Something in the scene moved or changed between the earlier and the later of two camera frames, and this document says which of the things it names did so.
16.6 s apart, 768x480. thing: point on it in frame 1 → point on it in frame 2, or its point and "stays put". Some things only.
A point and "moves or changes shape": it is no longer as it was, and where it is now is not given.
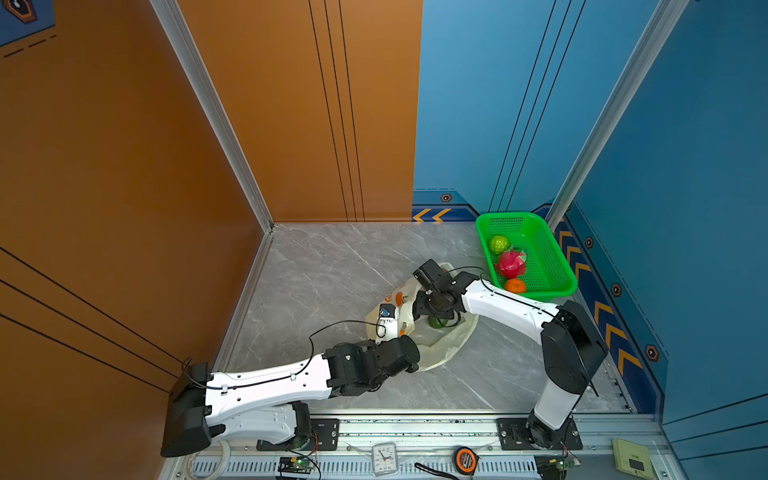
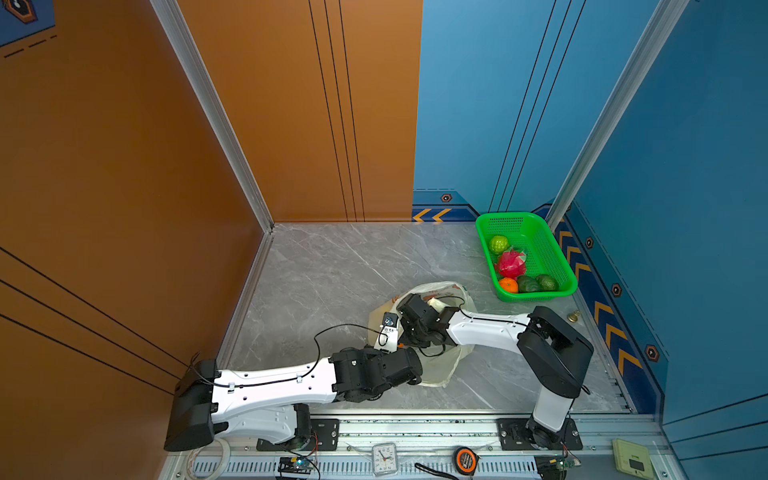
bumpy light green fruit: x=498 y=244 stays put
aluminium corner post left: x=193 y=62 stays put
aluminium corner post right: x=655 y=35 stays put
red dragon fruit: x=511 y=263 stays put
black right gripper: x=417 y=308 → x=406 y=343
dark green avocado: x=437 y=323 moves or changes shape
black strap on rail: x=433 y=471 stays put
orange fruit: x=515 y=285 moves or changes shape
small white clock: x=384 y=458 stays put
